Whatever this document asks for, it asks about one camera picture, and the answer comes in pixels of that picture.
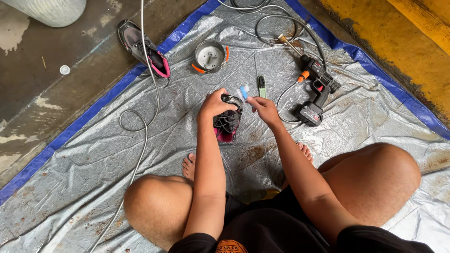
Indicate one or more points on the person's right leg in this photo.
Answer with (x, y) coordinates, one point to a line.
(365, 182)

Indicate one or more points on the person's left hand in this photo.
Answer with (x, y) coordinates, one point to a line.
(212, 104)

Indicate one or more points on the person's left leg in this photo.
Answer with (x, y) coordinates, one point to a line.
(158, 203)

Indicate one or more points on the person's right hand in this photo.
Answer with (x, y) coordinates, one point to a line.
(264, 109)

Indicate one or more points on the person's black shirt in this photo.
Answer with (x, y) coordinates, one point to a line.
(316, 242)

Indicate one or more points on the silver tarp with blue edge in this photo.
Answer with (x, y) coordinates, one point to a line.
(246, 147)

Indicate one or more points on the white bottle cap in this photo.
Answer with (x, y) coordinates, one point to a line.
(64, 70)

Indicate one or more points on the person's black shorts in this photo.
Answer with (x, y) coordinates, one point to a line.
(267, 221)

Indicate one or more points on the grey ribbed cylinder container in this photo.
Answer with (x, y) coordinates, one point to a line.
(49, 10)

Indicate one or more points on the person's right fingers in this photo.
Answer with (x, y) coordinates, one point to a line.
(253, 102)

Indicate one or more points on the black and pink sneaker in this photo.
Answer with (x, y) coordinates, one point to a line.
(227, 121)
(142, 47)

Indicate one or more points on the yellow painted step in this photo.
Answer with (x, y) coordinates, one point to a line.
(397, 45)

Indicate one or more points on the green cleaning brush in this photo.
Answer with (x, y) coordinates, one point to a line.
(262, 86)

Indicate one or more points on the blue toothbrush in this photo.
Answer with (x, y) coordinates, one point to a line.
(243, 92)

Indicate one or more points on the person's leg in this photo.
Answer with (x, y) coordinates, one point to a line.
(365, 182)
(158, 203)

